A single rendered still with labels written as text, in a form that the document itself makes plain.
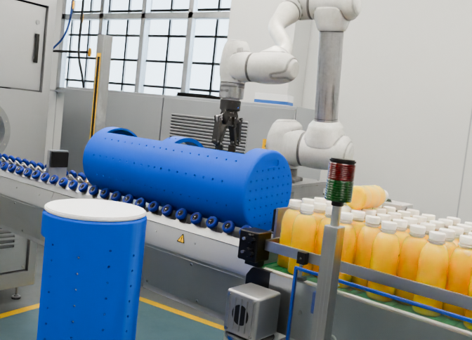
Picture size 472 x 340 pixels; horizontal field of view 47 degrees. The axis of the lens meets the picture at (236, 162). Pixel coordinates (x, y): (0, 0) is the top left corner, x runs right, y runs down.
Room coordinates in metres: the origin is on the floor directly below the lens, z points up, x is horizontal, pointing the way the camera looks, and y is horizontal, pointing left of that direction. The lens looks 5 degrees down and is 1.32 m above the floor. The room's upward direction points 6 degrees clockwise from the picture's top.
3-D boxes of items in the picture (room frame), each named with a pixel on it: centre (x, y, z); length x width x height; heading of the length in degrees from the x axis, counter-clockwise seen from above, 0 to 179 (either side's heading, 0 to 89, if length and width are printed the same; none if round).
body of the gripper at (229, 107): (1.97, 0.04, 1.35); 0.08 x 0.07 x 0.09; 141
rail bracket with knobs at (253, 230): (1.62, -0.09, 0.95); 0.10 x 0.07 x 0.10; 141
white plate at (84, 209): (1.51, 0.38, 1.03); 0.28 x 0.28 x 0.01
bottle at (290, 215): (1.63, -0.19, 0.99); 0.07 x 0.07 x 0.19
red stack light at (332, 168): (1.28, -0.25, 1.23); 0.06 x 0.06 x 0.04
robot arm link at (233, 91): (1.97, 0.04, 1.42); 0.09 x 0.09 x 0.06
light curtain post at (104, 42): (2.99, 0.78, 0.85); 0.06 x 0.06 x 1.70; 51
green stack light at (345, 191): (1.28, -0.25, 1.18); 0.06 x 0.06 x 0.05
